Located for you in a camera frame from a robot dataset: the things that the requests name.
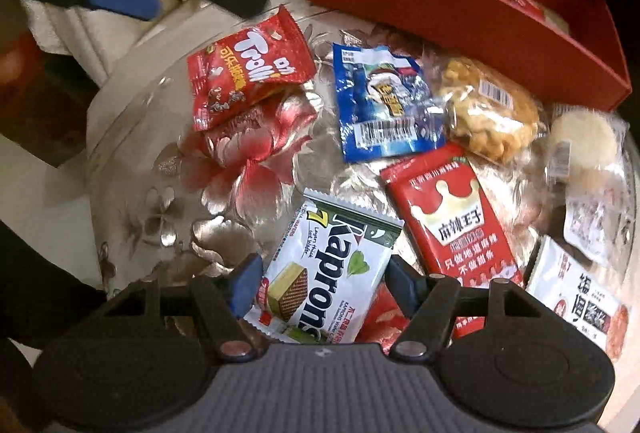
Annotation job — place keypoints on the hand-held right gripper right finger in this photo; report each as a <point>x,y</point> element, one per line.
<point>400,282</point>

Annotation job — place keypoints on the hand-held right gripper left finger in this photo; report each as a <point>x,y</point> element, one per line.
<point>247,280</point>

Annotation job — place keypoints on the green white wafer packet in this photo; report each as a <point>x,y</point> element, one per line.
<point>320,273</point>

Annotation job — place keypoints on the red crown print packet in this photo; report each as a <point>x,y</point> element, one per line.
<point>450,223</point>

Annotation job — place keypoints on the red gummy candy packet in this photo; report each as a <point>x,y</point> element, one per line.
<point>240,68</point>

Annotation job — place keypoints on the blue sausage packet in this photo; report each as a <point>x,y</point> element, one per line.
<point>385,113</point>

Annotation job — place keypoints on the clear bag of yellow crisps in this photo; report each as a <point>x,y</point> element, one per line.
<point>490,113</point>

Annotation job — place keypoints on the red cardboard box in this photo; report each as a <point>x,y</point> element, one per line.
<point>450,13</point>

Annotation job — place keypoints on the round white pastry packet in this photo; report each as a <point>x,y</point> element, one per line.
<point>585,138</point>

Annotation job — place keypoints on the floral tablecloth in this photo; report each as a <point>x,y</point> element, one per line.
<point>225,173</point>

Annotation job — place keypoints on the white packet with meat picture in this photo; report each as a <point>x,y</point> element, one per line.
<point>575,283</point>

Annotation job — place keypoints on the small clear white packet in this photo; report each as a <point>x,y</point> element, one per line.
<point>595,218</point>

